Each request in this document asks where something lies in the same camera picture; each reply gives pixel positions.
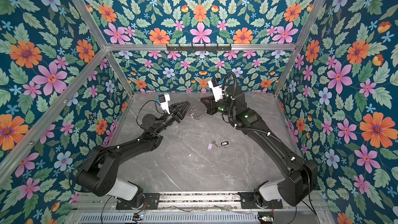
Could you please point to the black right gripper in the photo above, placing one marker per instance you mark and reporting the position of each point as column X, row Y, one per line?
column 211, row 105

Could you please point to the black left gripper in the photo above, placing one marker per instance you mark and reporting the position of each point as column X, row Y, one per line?
column 175, row 115

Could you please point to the black tag key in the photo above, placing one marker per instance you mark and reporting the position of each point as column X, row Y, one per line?
column 224, row 143

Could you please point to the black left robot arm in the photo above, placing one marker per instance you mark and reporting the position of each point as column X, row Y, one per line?
column 98, row 173

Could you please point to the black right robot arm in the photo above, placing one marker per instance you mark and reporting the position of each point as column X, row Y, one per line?
column 300, row 175

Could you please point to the aluminium back top beam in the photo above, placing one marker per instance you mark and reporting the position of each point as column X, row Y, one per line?
column 146, row 47

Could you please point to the aluminium beam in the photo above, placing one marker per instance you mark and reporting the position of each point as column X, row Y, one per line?
column 23, row 148
column 146, row 47

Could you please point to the aluminium left top beam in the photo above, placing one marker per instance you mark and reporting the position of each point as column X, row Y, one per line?
column 23, row 148

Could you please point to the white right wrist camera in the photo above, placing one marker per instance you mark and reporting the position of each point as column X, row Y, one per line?
column 216, row 86

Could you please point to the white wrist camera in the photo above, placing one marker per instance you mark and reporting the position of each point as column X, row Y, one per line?
column 164, row 102
column 216, row 86

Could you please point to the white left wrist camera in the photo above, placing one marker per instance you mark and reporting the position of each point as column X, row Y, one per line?
column 164, row 102

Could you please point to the black hook rail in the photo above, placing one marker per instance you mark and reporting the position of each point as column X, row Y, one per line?
column 204, row 47

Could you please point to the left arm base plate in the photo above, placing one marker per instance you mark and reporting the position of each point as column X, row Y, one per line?
column 142, row 201

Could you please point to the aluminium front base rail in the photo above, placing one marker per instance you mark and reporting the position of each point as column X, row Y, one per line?
column 197, row 201

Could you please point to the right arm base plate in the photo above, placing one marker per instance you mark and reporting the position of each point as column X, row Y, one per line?
column 253, row 200

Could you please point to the aluminium back right post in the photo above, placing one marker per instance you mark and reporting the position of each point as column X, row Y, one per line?
column 313, row 15

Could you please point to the aluminium post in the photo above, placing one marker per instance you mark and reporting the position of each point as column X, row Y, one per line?
column 313, row 15
column 103, row 45

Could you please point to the white perforated cable duct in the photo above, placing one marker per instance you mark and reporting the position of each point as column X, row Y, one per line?
column 170, row 218

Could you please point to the aluminium back left post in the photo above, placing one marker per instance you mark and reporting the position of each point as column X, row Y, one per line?
column 103, row 45

